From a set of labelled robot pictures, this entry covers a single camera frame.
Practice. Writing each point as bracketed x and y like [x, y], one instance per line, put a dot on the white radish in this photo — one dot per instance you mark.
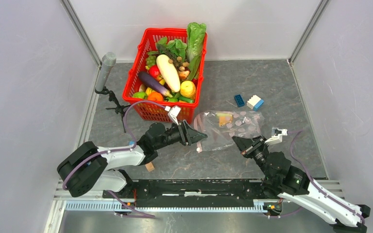
[168, 72]

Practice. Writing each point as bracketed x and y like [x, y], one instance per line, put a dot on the clear zip top bag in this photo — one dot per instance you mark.
[244, 124]

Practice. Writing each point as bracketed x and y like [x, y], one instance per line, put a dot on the green leafy vegetable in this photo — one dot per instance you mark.
[176, 47]

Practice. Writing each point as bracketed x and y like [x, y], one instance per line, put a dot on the grey microphone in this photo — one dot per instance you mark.
[108, 62]

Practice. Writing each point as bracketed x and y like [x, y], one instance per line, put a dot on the green apple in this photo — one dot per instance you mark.
[140, 95]

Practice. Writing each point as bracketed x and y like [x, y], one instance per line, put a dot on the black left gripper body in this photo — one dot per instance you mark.
[177, 134]

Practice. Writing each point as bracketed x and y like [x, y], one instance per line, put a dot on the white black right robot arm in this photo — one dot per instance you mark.
[286, 181]

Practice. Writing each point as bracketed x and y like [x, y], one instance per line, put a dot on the red plastic basket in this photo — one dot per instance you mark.
[149, 111]

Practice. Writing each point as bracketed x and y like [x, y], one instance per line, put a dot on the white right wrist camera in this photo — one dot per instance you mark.
[277, 135]

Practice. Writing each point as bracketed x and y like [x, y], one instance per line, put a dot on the brown mushroom bunch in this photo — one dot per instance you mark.
[181, 66]

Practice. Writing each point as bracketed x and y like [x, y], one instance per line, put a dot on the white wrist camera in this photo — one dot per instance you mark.
[173, 113]
[277, 135]

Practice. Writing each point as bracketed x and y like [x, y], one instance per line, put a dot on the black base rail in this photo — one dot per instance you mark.
[195, 193]

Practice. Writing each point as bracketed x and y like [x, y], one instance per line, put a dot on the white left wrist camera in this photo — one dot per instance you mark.
[173, 113]

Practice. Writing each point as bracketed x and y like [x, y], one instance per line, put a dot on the white blue toy block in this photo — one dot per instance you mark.
[255, 103]

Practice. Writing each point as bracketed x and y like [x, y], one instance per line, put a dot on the green grapes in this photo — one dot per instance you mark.
[150, 61]

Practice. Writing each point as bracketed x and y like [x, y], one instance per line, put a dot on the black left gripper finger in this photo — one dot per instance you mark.
[191, 132]
[196, 139]

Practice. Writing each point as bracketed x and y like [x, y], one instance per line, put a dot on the yellow lemon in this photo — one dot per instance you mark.
[188, 89]

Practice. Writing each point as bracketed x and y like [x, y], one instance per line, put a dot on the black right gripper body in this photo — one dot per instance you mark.
[257, 151]

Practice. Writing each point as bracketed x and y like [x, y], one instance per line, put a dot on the yellow orange toy block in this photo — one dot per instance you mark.
[224, 119]

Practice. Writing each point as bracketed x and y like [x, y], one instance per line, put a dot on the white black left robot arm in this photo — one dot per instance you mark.
[97, 168]

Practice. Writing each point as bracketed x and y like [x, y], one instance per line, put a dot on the small wooden block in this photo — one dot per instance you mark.
[150, 167]

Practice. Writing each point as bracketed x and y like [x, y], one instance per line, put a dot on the green romaine lettuce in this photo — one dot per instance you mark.
[195, 37]

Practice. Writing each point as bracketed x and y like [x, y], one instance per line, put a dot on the dark blue toy block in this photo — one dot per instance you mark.
[239, 100]

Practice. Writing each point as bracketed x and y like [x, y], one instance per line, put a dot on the orange fruit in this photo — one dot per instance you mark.
[155, 96]

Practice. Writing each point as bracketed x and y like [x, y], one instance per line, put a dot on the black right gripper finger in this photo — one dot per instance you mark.
[251, 141]
[238, 142]

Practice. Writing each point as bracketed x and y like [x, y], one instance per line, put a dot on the purple eggplant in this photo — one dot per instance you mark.
[152, 83]

